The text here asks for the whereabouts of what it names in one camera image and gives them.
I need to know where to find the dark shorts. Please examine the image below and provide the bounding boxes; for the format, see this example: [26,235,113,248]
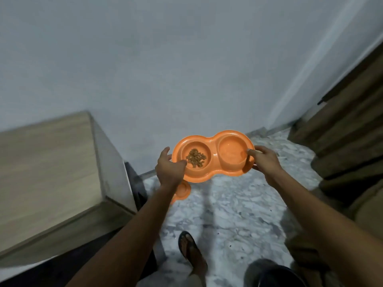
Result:
[244,259,306,287]

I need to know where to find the light wooden table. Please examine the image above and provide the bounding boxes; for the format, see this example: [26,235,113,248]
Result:
[0,111,149,269]

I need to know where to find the brown curtain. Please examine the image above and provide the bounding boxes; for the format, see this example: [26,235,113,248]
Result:
[287,41,383,203]

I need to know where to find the pile of brown pet kibble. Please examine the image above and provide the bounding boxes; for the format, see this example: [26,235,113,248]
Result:
[186,148,207,168]

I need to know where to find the black sandal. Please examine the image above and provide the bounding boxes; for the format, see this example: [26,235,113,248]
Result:
[178,231,201,266]

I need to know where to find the brown fabric cushion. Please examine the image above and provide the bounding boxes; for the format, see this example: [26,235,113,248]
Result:
[347,179,383,236]

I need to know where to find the person's right hand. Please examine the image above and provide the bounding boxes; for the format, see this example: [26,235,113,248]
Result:
[247,145,283,186]

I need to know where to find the person's left forearm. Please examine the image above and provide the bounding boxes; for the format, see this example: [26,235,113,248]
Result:
[65,183,181,287]

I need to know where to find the person's right forearm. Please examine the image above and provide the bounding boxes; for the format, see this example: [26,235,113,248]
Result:
[266,169,383,287]

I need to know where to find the person's left foot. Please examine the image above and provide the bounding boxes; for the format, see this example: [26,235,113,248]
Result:
[180,234,209,280]

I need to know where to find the person's left hand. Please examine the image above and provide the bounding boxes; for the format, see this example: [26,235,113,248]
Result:
[155,146,188,189]

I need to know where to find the small orange plastic dish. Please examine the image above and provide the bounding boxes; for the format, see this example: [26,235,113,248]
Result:
[170,180,192,204]

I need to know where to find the orange double pet bowl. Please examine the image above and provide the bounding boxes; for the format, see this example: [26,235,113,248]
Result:
[171,130,256,183]

